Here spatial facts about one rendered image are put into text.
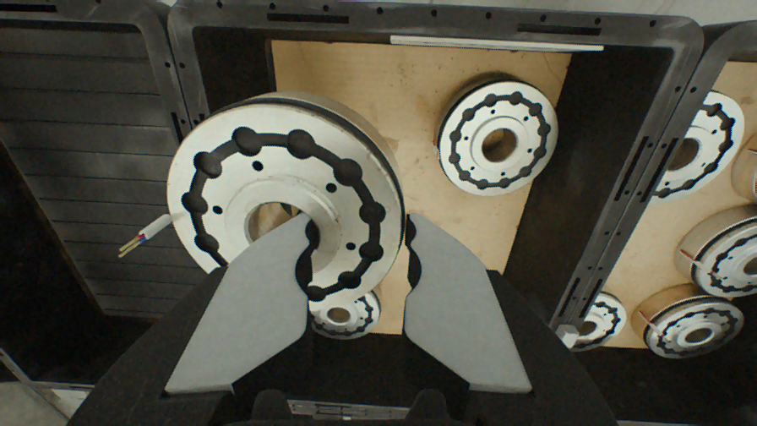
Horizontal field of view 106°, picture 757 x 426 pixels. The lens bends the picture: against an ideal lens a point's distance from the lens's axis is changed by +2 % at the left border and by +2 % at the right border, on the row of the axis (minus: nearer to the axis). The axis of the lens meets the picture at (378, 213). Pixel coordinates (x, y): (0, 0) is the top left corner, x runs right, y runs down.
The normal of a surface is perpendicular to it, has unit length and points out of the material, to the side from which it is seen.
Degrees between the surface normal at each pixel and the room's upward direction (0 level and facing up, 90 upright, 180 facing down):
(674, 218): 0
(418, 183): 0
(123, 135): 0
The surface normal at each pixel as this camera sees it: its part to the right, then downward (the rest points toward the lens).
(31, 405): 1.00, -0.06
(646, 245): -0.04, 0.48
